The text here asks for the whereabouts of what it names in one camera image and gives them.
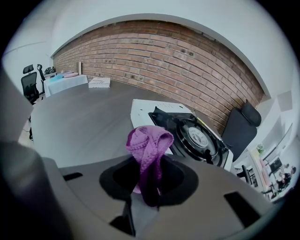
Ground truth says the white printed cardboard box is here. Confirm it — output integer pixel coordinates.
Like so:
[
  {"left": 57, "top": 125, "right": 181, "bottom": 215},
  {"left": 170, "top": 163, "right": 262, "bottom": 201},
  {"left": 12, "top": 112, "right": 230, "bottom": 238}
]
[{"left": 88, "top": 77, "right": 111, "bottom": 89}]

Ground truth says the black office chair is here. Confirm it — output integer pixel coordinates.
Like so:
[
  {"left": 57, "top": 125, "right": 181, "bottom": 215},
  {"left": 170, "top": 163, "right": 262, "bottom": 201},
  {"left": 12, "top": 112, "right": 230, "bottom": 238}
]
[
  {"left": 221, "top": 99, "right": 262, "bottom": 162},
  {"left": 20, "top": 65, "right": 40, "bottom": 105}
]

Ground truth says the table with light blue tablecloth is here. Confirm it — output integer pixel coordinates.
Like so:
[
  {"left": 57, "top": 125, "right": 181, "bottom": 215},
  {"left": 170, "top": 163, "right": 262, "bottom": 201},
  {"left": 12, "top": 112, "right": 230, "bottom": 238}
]
[{"left": 43, "top": 74, "right": 89, "bottom": 98}]

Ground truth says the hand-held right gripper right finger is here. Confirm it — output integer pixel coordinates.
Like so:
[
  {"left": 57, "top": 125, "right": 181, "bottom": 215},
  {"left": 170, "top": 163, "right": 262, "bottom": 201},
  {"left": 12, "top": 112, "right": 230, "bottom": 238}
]
[{"left": 158, "top": 156, "right": 200, "bottom": 207}]

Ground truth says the white portable gas stove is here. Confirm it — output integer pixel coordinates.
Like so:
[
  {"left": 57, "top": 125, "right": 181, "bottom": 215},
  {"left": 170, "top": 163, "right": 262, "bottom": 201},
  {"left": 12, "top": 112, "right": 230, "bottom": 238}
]
[{"left": 130, "top": 98, "right": 234, "bottom": 171}]

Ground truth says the purple cloth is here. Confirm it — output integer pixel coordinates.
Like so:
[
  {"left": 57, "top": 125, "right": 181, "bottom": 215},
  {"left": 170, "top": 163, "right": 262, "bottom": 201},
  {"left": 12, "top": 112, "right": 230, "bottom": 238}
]
[{"left": 126, "top": 125, "right": 175, "bottom": 207}]

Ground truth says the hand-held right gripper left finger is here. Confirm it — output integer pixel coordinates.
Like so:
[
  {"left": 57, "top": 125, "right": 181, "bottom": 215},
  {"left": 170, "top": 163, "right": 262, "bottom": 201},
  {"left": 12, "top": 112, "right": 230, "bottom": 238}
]
[{"left": 99, "top": 157, "right": 142, "bottom": 201}]

